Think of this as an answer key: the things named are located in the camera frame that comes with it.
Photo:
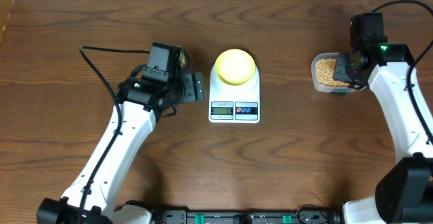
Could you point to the white digital kitchen scale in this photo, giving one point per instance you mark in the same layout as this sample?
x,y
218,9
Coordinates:
x,y
234,103

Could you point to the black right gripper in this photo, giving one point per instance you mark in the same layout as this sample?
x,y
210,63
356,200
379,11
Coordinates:
x,y
339,72

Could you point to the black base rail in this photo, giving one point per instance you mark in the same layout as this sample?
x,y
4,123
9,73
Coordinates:
x,y
304,215

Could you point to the clear container of soybeans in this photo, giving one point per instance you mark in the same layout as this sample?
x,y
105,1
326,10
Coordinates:
x,y
322,70

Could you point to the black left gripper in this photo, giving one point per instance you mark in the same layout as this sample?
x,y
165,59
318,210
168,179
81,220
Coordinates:
x,y
193,87

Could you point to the yellow bowl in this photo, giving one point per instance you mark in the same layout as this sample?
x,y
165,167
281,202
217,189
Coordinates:
x,y
235,67

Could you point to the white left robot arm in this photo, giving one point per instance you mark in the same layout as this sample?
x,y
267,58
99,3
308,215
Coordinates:
x,y
139,102

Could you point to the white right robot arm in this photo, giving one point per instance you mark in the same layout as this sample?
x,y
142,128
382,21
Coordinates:
x,y
404,195

